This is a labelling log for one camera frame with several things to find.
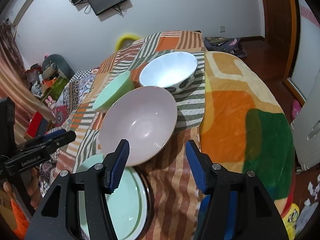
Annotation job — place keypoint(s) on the person's left hand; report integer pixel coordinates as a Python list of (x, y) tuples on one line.
[(35, 187)]

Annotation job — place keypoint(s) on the white air conditioner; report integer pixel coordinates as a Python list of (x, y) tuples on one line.
[(22, 0)]

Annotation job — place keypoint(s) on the brown curtain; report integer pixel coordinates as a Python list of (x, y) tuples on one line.
[(15, 80)]

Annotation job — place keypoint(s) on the patterned quilt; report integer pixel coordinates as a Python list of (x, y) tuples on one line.
[(72, 92)]

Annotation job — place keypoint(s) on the green plate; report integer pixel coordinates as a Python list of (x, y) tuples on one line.
[(125, 205)]

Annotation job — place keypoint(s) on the pink slipper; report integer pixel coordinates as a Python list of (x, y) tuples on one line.
[(296, 110)]

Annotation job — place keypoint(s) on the wall socket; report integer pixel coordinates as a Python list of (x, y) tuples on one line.
[(222, 28)]

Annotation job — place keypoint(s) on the orange cloth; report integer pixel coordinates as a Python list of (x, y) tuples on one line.
[(17, 217)]

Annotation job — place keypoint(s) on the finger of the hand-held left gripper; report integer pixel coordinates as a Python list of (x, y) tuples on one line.
[(65, 137), (53, 134)]

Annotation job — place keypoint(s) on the pile of household clutter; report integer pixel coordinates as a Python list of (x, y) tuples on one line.
[(35, 77)]

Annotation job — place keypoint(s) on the dark bag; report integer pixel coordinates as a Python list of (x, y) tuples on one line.
[(225, 43)]

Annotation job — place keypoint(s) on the green bag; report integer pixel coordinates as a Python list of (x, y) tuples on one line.
[(58, 85)]

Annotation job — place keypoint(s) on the green bowl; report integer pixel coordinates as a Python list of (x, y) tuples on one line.
[(115, 90)]

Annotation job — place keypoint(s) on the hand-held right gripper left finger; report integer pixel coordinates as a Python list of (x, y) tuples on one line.
[(118, 167)]

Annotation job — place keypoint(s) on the pink rabbit toy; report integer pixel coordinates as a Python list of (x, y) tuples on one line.
[(50, 102)]

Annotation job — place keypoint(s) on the white suitcase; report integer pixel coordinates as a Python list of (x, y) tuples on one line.
[(310, 120)]

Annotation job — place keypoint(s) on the yellow hoop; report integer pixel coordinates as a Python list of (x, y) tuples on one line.
[(126, 35)]

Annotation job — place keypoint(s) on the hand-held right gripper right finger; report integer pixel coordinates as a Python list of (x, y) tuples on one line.
[(197, 170)]

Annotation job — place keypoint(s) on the white spotted bowl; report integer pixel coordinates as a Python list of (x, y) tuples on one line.
[(167, 72)]

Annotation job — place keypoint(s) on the brown wooden door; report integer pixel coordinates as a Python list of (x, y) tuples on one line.
[(277, 17)]

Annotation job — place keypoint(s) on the red box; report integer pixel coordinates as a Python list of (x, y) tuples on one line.
[(35, 125)]

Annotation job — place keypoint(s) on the striped patchwork cloth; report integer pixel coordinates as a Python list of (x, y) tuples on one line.
[(165, 42)]

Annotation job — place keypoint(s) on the pink bowl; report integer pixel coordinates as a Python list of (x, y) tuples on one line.
[(140, 122)]

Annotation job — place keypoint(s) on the orange and green blanket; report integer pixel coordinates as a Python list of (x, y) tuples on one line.
[(225, 105)]

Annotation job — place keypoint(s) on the grey cloth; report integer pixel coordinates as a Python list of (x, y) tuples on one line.
[(308, 215)]

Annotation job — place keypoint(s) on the grey plush pillow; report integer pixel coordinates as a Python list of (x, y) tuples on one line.
[(60, 62)]

